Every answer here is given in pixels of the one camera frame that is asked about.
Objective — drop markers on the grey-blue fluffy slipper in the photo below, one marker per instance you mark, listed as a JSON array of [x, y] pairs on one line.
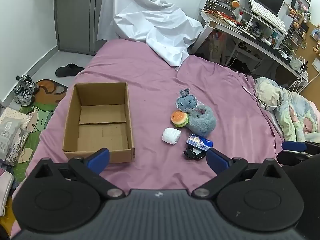
[[202, 122]]

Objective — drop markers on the cartoon floor mat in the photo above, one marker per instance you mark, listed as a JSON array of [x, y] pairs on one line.
[[42, 110]]

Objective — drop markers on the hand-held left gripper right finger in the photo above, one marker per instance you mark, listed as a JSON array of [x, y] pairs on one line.
[[217, 161]]

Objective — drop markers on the black scrunchie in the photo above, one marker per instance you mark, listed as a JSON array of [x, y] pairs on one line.
[[191, 153]]

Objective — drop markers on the blue snack packet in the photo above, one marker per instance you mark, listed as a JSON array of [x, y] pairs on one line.
[[200, 142]]

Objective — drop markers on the white drawer organizer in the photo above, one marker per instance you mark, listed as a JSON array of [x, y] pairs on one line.
[[216, 1]]

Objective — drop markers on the pink white pouch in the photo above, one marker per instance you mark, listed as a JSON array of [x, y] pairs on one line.
[[5, 192]]

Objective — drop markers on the brown cardboard box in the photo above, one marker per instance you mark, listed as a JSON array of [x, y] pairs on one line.
[[100, 135]]

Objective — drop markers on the white monitor riser shelf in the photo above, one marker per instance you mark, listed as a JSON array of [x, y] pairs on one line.
[[250, 15]]

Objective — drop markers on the white keyboard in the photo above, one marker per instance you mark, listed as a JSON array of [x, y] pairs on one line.
[[268, 16]]

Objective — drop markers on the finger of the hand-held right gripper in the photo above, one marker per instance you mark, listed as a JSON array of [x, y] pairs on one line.
[[293, 145], [290, 158]]

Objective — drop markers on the white soft bundle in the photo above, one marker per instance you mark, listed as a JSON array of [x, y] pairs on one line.
[[171, 135]]

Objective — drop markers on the white cover cloth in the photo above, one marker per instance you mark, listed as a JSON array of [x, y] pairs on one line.
[[150, 17]]

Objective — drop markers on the clear plastic bag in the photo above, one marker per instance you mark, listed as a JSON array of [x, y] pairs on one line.
[[202, 103]]

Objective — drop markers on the printed pastel blanket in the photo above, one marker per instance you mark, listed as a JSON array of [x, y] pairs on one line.
[[287, 107]]

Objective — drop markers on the small white gift bag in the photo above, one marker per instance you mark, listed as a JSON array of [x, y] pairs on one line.
[[296, 63]]

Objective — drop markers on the white desk with black top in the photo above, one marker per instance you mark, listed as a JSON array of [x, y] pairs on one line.
[[250, 36]]

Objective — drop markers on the zebra patterned bag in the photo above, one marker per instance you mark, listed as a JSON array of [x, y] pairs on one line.
[[17, 147]]

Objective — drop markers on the grey striped sneaker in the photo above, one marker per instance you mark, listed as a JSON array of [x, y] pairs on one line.
[[28, 82], [22, 96]]

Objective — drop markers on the beige dotted cloth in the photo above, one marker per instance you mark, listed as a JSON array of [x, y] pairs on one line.
[[15, 115]]

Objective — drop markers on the denim plush toy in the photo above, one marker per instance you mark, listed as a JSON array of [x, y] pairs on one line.
[[185, 102]]

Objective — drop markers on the black slipper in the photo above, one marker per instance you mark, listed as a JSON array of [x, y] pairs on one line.
[[68, 70]]

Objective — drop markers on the burger plush toy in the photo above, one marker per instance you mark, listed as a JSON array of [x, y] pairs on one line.
[[178, 117]]

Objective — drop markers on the grey wardrobe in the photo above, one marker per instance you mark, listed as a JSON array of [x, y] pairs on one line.
[[75, 17]]

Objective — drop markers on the brown paper bag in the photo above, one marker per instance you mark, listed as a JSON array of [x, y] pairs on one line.
[[216, 46]]

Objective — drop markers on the orange round ornament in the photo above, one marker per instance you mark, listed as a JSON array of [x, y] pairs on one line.
[[235, 4]]

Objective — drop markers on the picture frame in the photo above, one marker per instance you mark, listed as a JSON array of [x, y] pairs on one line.
[[301, 2]]

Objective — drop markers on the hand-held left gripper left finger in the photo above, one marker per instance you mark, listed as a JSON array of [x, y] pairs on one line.
[[98, 158]]

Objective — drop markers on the white power strip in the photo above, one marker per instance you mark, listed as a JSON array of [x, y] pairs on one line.
[[303, 76]]

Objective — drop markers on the grey plastic package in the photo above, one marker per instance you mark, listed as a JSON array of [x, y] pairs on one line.
[[8, 137]]

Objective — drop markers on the white bottle with red cap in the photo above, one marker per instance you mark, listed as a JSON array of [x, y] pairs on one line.
[[240, 17]]

